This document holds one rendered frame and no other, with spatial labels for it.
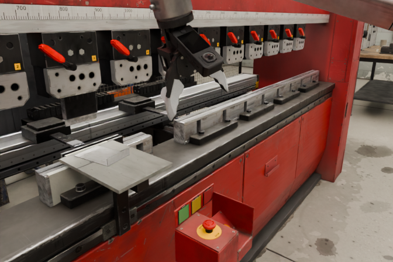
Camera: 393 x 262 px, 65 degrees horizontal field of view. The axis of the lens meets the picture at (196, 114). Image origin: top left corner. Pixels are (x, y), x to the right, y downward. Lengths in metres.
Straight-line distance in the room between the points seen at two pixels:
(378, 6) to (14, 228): 0.91
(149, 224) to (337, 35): 2.11
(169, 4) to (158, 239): 0.81
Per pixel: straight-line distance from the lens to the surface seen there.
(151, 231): 1.10
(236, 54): 1.46
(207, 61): 0.54
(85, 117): 0.97
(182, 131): 1.26
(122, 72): 0.97
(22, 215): 0.97
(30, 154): 1.18
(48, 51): 0.80
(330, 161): 2.93
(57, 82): 0.86
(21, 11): 0.82
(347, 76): 2.71
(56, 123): 1.14
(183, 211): 0.97
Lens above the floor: 1.37
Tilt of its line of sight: 17 degrees down
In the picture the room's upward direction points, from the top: straight up
